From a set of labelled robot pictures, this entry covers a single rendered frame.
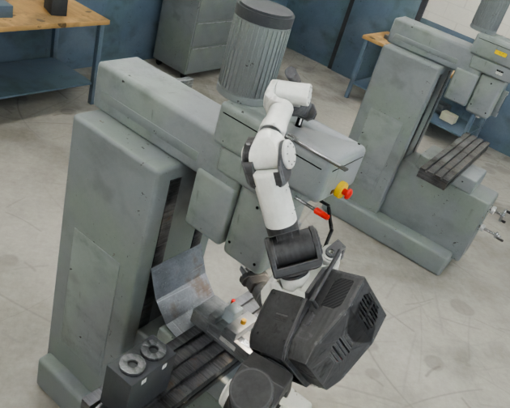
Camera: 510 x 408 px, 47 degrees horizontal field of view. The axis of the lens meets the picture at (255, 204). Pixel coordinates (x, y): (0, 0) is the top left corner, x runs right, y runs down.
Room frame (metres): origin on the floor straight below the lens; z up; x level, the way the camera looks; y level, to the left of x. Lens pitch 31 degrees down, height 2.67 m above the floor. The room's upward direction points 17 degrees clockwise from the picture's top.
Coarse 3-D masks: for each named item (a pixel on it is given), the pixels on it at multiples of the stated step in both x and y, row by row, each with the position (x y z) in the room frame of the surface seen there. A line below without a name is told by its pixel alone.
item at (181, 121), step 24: (120, 72) 2.19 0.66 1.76; (144, 72) 2.26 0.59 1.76; (96, 96) 2.22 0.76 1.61; (120, 96) 2.16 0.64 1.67; (144, 96) 2.10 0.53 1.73; (168, 96) 2.10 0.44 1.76; (192, 96) 2.17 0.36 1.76; (120, 120) 2.15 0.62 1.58; (144, 120) 2.08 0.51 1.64; (168, 120) 2.03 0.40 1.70; (192, 120) 1.98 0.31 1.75; (216, 120) 2.02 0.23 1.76; (168, 144) 2.01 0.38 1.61; (192, 144) 1.96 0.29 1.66; (216, 144) 1.91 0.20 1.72; (192, 168) 1.95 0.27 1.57; (216, 168) 1.90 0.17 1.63
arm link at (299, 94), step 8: (288, 72) 1.67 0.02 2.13; (296, 72) 1.67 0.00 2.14; (280, 80) 1.67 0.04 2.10; (288, 80) 1.70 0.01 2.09; (296, 80) 1.70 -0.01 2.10; (280, 88) 1.64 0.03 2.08; (288, 88) 1.64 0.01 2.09; (296, 88) 1.64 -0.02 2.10; (304, 88) 1.64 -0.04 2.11; (280, 96) 1.64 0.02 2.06; (288, 96) 1.63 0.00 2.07; (296, 96) 1.63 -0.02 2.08; (304, 96) 1.63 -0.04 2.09; (296, 104) 1.64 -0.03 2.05; (304, 104) 1.63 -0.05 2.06; (296, 112) 1.70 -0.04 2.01
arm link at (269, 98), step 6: (270, 84) 1.64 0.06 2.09; (270, 90) 1.62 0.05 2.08; (264, 96) 1.60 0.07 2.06; (270, 96) 1.59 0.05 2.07; (276, 96) 1.59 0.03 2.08; (264, 102) 1.60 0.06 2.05; (270, 102) 1.57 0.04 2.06; (276, 102) 1.57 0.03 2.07; (282, 102) 1.56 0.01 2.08; (288, 102) 1.58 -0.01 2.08
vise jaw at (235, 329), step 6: (246, 312) 1.90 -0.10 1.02; (240, 318) 1.86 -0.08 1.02; (246, 318) 1.87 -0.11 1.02; (252, 318) 1.88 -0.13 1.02; (228, 324) 1.81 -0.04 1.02; (234, 324) 1.82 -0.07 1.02; (240, 324) 1.83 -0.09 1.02; (246, 324) 1.84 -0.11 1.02; (252, 324) 1.85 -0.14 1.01; (228, 330) 1.78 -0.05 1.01; (234, 330) 1.78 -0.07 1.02; (240, 330) 1.79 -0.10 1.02; (246, 330) 1.83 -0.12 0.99; (228, 336) 1.78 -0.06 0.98; (234, 336) 1.76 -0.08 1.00; (240, 336) 1.80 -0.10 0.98
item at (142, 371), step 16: (128, 352) 1.44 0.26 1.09; (144, 352) 1.45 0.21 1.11; (160, 352) 1.47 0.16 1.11; (112, 368) 1.35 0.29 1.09; (128, 368) 1.36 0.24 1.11; (144, 368) 1.38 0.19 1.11; (160, 368) 1.43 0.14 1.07; (112, 384) 1.34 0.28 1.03; (128, 384) 1.31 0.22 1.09; (144, 384) 1.37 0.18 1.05; (160, 384) 1.45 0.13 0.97; (112, 400) 1.34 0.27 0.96; (128, 400) 1.31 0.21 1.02; (144, 400) 1.39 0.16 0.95
